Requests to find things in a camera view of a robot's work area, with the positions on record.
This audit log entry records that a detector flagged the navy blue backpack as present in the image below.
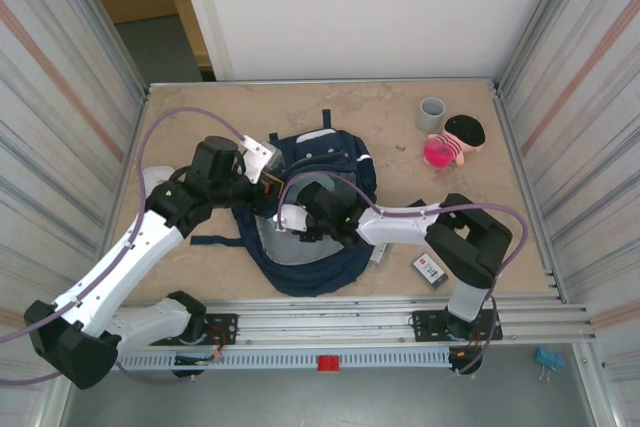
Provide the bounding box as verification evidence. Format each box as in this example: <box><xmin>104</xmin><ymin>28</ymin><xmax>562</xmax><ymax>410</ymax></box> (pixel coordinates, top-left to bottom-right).
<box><xmin>189</xmin><ymin>108</ymin><xmax>379</xmax><ymax>298</ymax></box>

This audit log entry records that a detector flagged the small black box red label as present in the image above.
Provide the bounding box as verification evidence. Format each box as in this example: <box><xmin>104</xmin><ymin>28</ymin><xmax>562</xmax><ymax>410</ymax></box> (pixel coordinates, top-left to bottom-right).
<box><xmin>411</xmin><ymin>252</ymin><xmax>450</xmax><ymax>291</ymax></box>

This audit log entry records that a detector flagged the white square plastic container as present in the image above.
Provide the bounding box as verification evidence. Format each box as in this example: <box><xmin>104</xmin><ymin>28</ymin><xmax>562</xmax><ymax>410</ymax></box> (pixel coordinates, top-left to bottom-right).
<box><xmin>141</xmin><ymin>164</ymin><xmax>176</xmax><ymax>193</ymax></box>

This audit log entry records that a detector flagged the pink plush doll black hair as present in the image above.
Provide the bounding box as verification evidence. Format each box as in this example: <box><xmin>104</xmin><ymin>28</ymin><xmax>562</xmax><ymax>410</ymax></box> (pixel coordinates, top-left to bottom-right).
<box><xmin>423</xmin><ymin>115</ymin><xmax>487</xmax><ymax>169</ymax></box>

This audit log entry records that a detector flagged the grey plastic cup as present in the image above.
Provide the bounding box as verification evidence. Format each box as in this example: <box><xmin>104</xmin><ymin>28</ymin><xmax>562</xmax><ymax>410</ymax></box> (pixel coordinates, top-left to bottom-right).
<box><xmin>416</xmin><ymin>96</ymin><xmax>447</xmax><ymax>132</ymax></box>

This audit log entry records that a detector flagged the blue binder clip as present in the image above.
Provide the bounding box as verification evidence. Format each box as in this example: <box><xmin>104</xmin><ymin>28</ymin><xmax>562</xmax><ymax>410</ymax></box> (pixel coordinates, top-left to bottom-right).
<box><xmin>535</xmin><ymin>345</ymin><xmax>566</xmax><ymax>383</ymax></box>

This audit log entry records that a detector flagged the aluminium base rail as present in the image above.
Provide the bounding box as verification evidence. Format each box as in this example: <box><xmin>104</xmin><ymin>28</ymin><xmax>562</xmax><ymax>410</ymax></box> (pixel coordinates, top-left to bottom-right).
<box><xmin>52</xmin><ymin>295</ymin><xmax>599</xmax><ymax>351</ymax></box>

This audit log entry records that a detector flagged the white slotted cable duct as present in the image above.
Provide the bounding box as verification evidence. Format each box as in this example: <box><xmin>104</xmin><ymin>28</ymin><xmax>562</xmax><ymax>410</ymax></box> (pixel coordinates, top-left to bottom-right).
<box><xmin>114</xmin><ymin>349</ymin><xmax>454</xmax><ymax>371</ymax></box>

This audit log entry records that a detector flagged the white door frame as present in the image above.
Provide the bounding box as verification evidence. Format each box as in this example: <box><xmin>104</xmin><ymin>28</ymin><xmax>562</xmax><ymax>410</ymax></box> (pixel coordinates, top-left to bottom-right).
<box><xmin>172</xmin><ymin>0</ymin><xmax>236</xmax><ymax>82</ymax></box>

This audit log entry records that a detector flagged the aluminium frame post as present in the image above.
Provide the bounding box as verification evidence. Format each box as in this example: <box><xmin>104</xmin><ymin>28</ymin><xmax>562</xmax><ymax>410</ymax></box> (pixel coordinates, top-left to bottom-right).
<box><xmin>49</xmin><ymin>0</ymin><xmax>152</xmax><ymax>98</ymax></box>
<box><xmin>492</xmin><ymin>0</ymin><xmax>596</xmax><ymax>98</ymax></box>

